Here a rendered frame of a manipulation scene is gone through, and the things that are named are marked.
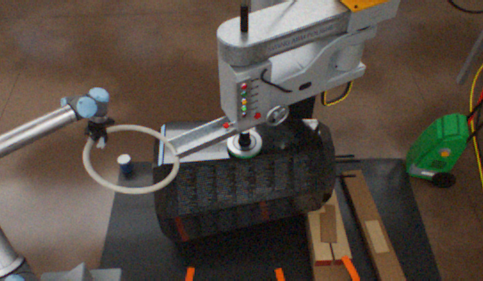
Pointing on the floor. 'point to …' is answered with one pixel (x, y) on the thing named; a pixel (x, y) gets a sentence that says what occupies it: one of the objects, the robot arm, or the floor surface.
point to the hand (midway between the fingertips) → (99, 143)
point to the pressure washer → (441, 148)
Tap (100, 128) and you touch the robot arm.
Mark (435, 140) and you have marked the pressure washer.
